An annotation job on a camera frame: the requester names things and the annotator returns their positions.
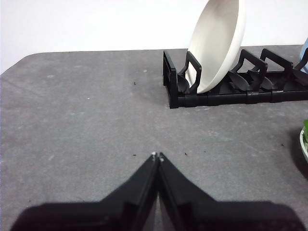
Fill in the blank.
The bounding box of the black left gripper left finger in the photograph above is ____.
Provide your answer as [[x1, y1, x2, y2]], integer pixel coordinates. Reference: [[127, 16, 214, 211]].
[[9, 152, 159, 231]]

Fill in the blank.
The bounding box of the orange carrot with green leaves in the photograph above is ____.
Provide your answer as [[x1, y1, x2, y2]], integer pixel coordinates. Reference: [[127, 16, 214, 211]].
[[302, 119, 308, 145]]

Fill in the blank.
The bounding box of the blue plate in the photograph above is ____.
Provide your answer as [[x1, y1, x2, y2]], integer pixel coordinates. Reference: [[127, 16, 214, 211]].
[[298, 37, 308, 75]]

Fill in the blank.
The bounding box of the black plate rack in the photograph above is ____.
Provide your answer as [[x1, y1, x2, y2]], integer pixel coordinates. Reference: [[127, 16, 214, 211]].
[[163, 48, 308, 109]]

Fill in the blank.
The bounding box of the green plate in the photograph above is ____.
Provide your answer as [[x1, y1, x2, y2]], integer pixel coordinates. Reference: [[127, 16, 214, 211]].
[[299, 125, 308, 162]]

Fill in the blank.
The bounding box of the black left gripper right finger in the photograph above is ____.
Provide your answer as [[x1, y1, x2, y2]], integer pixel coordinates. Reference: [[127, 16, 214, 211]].
[[158, 152, 304, 231]]

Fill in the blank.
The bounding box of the cream plate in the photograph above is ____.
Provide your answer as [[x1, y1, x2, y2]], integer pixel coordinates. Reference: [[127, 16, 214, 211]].
[[185, 0, 246, 94]]

